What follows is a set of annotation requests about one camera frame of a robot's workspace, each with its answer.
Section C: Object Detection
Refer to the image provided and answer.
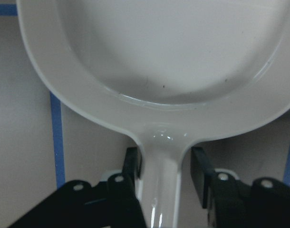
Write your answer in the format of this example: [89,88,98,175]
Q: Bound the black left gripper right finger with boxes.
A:
[190,147,290,228]

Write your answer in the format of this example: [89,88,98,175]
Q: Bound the beige plastic dustpan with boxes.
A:
[16,0,290,228]

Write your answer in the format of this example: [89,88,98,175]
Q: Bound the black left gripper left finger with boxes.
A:
[10,147,146,228]

